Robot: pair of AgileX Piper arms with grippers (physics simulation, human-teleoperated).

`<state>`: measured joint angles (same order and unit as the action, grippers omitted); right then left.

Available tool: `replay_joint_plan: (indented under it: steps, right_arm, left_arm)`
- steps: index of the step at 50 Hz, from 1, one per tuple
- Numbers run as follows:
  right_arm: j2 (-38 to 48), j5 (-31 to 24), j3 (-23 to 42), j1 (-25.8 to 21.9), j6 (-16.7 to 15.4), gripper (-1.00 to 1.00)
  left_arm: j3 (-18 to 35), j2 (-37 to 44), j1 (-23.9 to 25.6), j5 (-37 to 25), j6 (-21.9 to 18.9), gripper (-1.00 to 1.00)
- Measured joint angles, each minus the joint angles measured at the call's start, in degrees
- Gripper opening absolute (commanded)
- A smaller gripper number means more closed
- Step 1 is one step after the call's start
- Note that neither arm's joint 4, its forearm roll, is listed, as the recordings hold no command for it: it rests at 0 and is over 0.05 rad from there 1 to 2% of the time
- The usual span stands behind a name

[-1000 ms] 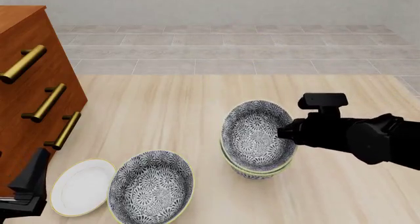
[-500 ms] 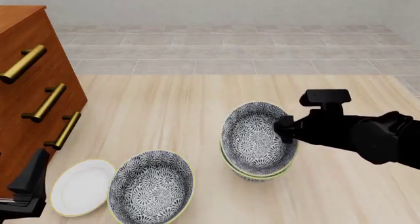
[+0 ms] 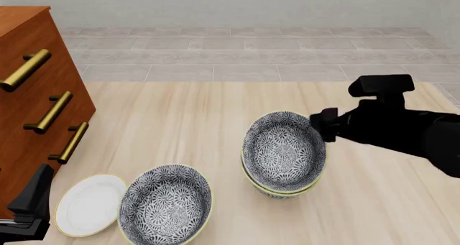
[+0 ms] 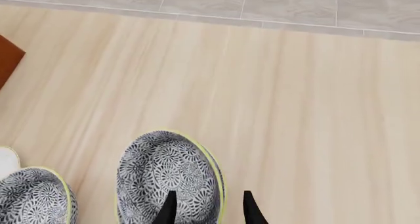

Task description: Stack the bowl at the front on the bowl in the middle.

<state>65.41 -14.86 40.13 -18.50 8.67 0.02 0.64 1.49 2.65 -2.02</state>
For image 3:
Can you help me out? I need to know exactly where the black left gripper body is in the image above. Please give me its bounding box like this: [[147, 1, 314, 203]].
[[0, 211, 52, 242]]

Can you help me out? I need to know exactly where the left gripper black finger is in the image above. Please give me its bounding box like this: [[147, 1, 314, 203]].
[[6, 163, 55, 218]]

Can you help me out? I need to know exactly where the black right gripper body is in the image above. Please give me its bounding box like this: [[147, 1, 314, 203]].
[[309, 107, 341, 144]]

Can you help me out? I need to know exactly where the patterned black and white bowl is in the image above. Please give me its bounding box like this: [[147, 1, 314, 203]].
[[240, 154, 326, 201], [241, 110, 328, 193], [117, 163, 214, 245]]

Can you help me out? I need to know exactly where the white plate with gold rim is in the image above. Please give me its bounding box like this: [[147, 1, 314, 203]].
[[54, 172, 129, 239]]

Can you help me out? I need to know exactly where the wooden cabinet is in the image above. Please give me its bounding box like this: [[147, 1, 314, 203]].
[[0, 5, 97, 222]]

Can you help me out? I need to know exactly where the small brass drawer handle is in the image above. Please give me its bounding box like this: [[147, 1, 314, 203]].
[[47, 121, 90, 165]]

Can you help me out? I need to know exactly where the medium brass drawer handle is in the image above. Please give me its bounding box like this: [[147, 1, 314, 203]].
[[23, 90, 74, 135]]

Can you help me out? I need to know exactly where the large brass drawer handle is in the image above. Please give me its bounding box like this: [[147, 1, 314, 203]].
[[0, 48, 52, 93]]

